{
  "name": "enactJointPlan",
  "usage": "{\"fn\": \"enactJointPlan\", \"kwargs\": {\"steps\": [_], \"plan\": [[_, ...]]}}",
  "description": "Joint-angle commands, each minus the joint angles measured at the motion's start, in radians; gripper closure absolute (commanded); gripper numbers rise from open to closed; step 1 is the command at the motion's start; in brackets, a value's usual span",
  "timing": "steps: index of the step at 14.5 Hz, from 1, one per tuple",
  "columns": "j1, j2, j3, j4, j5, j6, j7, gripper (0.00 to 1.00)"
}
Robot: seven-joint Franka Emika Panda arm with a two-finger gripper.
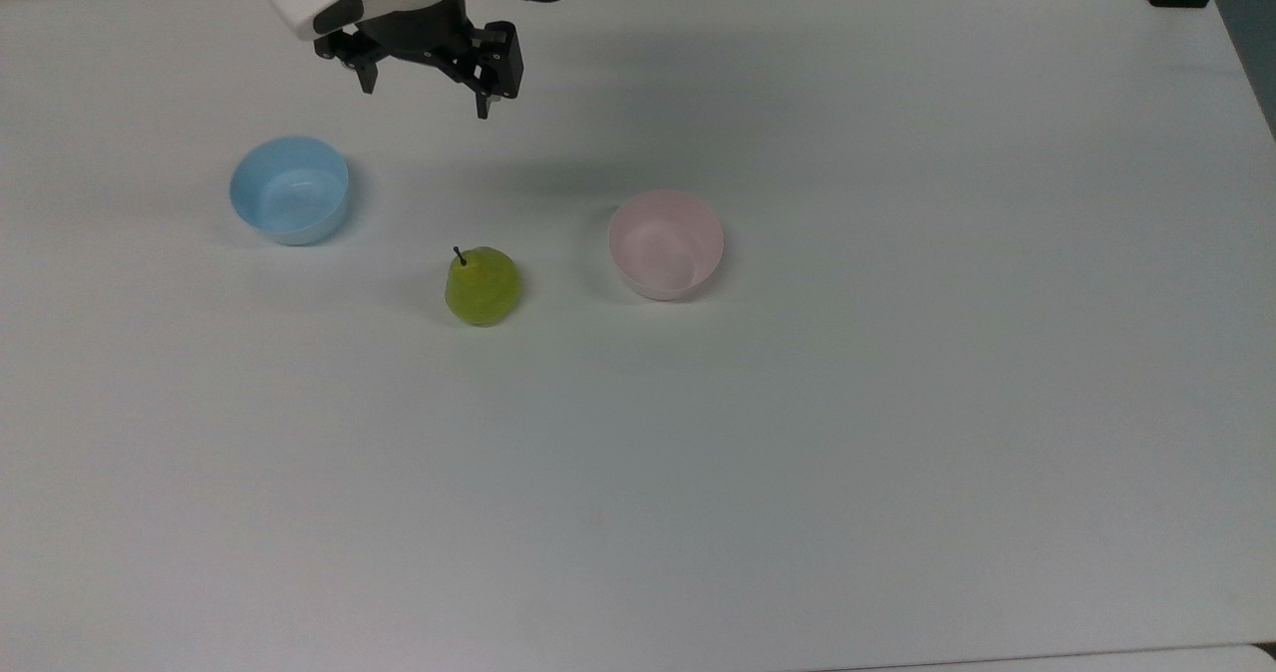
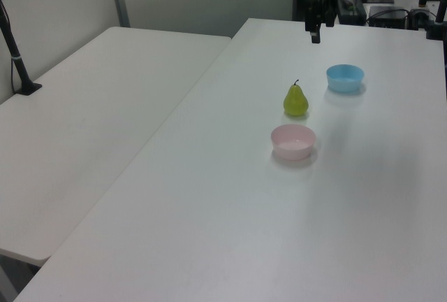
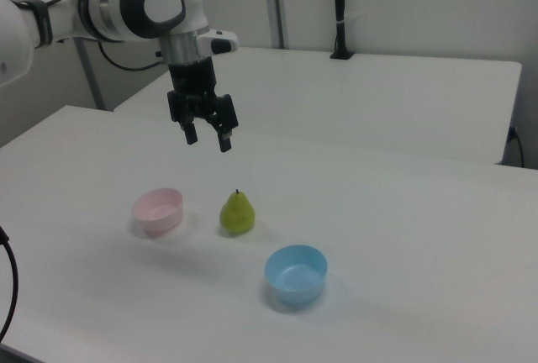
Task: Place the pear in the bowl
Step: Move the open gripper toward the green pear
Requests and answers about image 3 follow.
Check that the pink plastic bowl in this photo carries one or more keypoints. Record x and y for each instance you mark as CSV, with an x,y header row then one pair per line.
x,y
159,212

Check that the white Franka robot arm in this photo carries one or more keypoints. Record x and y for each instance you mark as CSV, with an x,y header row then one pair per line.
x,y
126,6

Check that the blue plastic bowl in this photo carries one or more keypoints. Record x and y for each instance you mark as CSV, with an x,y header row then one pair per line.
x,y
295,275

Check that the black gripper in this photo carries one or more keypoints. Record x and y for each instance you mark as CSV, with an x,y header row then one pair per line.
x,y
197,90

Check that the black camera pole with clamp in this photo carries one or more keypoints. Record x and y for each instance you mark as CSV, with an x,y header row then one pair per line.
x,y
341,10

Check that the white back table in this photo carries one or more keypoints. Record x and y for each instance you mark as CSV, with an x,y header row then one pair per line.
x,y
336,98

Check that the green pear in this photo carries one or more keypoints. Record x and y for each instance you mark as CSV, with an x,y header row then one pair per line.
x,y
237,214

